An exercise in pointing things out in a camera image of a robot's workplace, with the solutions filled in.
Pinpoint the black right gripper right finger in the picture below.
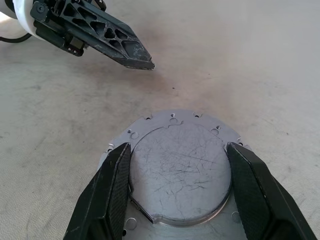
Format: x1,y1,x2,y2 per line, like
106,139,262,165
225,141,319,240

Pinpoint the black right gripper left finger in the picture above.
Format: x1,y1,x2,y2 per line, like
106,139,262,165
62,141,133,240

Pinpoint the round grey motor lid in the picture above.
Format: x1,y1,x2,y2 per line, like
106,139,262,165
128,124,232,228

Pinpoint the silver motor housing with stator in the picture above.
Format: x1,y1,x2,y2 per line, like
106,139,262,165
96,109,253,240

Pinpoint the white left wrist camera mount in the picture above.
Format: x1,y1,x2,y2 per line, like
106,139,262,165
9,0,38,40

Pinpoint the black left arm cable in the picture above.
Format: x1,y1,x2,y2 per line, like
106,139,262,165
0,33,33,43

